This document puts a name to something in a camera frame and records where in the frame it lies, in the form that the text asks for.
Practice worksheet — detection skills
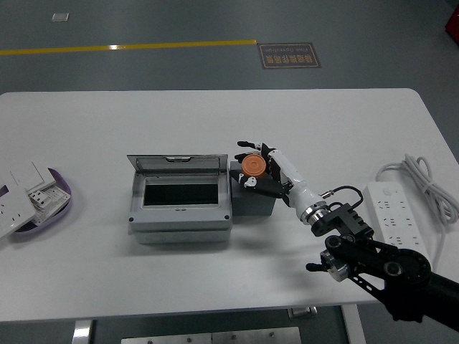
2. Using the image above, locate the white power cord with plug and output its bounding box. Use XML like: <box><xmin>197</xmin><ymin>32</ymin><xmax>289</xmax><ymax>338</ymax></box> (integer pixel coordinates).
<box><xmin>374</xmin><ymin>153</ymin><xmax>459</xmax><ymax>268</ymax></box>

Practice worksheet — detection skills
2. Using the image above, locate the white table leg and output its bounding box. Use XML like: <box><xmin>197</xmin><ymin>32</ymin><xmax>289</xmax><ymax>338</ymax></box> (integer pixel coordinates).
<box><xmin>340</xmin><ymin>304</ymin><xmax>367</xmax><ymax>344</ymax></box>
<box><xmin>71</xmin><ymin>320</ymin><xmax>95</xmax><ymax>344</ymax></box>

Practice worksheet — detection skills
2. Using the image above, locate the red object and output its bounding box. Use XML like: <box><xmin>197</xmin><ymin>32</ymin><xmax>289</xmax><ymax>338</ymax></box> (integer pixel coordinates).
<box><xmin>444</xmin><ymin>0</ymin><xmax>459</xmax><ymax>40</ymax></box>

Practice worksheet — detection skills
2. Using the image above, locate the grey enclosure box clear lid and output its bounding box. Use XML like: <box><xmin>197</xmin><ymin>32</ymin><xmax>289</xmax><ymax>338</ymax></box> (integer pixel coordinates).
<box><xmin>126</xmin><ymin>153</ymin><xmax>233</xmax><ymax>245</ymax></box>

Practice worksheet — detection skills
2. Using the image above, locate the white wall switch plate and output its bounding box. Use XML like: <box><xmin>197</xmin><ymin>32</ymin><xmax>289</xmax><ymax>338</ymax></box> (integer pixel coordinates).
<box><xmin>9</xmin><ymin>161</ymin><xmax>58</xmax><ymax>191</ymax></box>

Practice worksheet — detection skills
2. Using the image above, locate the metal bracket under table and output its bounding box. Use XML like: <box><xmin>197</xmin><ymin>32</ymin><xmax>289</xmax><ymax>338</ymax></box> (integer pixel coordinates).
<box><xmin>288</xmin><ymin>306</ymin><xmax>318</xmax><ymax>319</ymax></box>

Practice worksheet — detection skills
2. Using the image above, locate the purple tray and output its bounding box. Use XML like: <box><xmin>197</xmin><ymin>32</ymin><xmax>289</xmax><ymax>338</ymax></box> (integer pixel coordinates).
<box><xmin>10</xmin><ymin>167</ymin><xmax>74</xmax><ymax>236</ymax></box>

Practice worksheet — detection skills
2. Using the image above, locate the brown floor sign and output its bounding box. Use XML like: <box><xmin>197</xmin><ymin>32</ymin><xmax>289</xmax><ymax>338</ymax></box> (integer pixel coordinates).
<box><xmin>256</xmin><ymin>42</ymin><xmax>323</xmax><ymax>70</ymax></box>

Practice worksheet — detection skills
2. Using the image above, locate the white wall socket plate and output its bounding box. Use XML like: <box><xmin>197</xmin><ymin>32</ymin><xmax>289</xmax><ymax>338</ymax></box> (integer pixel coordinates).
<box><xmin>0</xmin><ymin>184</ymin><xmax>37</xmax><ymax>240</ymax></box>

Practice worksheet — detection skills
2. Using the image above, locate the grey metal base plate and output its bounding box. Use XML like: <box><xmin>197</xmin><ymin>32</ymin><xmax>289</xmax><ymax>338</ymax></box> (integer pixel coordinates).
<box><xmin>120</xmin><ymin>326</ymin><xmax>302</xmax><ymax>344</ymax></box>

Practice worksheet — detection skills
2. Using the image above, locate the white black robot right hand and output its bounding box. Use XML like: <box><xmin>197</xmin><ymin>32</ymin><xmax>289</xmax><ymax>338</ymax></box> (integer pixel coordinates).
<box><xmin>229</xmin><ymin>140</ymin><xmax>323</xmax><ymax>222</ymax></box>

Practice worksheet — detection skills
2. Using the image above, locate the white power strip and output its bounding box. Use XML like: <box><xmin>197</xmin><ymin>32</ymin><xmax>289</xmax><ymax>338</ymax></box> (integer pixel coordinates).
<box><xmin>362</xmin><ymin>180</ymin><xmax>426</xmax><ymax>249</ymax></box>

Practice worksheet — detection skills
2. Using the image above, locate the orange cylinder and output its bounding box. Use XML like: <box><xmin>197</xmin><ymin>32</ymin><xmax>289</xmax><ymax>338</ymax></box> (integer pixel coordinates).
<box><xmin>240</xmin><ymin>153</ymin><xmax>267</xmax><ymax>178</ymax></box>

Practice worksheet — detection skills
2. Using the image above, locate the white breaker module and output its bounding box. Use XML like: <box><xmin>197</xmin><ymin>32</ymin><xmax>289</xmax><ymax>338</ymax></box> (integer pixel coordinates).
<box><xmin>27</xmin><ymin>186</ymin><xmax>71</xmax><ymax>219</ymax></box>

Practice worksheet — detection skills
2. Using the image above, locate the yellow floor tape line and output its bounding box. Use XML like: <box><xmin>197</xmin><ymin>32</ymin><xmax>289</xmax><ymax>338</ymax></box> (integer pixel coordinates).
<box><xmin>0</xmin><ymin>39</ymin><xmax>258</xmax><ymax>57</ymax></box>

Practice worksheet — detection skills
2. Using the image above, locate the dark grey cube with hole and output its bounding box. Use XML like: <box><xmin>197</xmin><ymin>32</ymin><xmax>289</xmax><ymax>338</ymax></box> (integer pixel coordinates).
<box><xmin>229</xmin><ymin>161</ymin><xmax>278</xmax><ymax>217</ymax></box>

